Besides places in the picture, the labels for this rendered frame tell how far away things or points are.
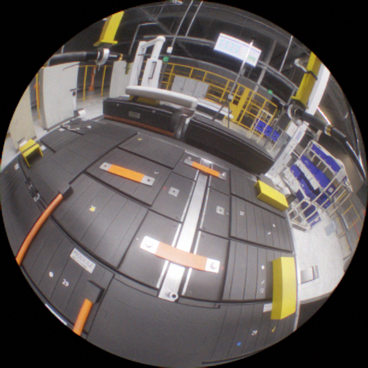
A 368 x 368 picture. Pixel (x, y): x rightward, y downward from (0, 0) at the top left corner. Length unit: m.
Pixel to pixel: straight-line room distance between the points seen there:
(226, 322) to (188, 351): 0.09
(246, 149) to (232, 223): 0.34
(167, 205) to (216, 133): 0.36
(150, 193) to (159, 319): 0.25
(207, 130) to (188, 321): 0.56
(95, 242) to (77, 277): 0.08
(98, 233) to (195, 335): 0.24
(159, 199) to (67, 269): 0.25
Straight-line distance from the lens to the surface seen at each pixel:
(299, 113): 0.68
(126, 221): 0.24
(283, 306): 0.35
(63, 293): 0.27
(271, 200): 0.47
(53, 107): 4.50
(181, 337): 0.24
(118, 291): 0.21
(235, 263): 0.28
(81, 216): 0.27
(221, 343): 0.29
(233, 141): 0.53
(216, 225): 0.29
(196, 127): 0.52
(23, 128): 4.38
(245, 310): 0.30
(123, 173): 0.31
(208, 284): 0.25
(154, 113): 0.57
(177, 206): 0.28
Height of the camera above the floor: 1.22
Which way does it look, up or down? 43 degrees down
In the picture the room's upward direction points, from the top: 22 degrees clockwise
